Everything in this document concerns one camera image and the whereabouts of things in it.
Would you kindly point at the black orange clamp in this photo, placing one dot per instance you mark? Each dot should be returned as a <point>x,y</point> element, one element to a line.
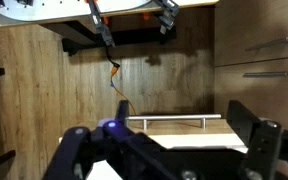
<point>167,13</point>
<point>100,23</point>

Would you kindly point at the black robot stand frame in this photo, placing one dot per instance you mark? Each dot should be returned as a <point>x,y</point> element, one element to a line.
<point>84,36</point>

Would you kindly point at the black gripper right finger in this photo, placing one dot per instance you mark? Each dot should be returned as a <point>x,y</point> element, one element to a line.
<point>264,146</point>

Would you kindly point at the light wooden drawer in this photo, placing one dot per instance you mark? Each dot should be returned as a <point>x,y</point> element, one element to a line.
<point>190,141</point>

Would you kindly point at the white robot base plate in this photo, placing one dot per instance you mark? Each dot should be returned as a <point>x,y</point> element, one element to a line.
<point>50,8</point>

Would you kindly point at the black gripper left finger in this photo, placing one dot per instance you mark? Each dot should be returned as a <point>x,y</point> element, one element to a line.
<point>84,153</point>

